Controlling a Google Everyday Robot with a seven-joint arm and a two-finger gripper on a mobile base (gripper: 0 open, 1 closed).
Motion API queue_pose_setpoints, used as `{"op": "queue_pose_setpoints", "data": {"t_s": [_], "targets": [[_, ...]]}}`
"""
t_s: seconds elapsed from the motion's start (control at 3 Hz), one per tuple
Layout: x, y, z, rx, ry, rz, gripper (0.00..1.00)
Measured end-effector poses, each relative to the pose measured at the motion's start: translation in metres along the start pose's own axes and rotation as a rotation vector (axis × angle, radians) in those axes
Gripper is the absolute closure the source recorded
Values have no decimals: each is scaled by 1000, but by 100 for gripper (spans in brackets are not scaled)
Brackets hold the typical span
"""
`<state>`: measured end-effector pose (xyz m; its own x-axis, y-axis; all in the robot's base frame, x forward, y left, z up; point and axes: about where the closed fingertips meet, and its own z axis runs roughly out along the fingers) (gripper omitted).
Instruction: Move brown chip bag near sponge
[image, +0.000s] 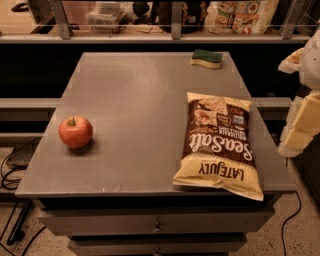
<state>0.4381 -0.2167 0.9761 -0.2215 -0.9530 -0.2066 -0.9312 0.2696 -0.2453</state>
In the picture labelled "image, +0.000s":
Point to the red apple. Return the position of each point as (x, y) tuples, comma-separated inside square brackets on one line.
[(75, 132)]

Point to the lower drawer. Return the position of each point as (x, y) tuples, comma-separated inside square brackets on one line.
[(158, 245)]

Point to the brown Late July chip bag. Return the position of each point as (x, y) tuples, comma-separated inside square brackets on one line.
[(217, 153)]

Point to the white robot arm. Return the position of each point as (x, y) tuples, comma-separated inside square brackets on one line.
[(309, 75)]

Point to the upper drawer with knob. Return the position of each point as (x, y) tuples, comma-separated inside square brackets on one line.
[(153, 221)]

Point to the green yellow sponge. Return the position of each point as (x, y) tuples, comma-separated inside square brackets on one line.
[(205, 58)]

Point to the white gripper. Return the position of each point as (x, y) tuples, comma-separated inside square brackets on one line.
[(311, 65)]

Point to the snack bag on shelf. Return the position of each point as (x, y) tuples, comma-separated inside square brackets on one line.
[(250, 17)]

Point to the grey metal shelf rail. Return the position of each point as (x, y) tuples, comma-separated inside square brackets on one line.
[(64, 21)]

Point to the clear plastic container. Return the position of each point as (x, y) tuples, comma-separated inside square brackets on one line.
[(105, 17)]

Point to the dark bag on shelf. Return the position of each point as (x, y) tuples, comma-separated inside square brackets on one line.
[(193, 15)]

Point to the grey drawer cabinet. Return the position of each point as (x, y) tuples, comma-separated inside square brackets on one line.
[(137, 105)]

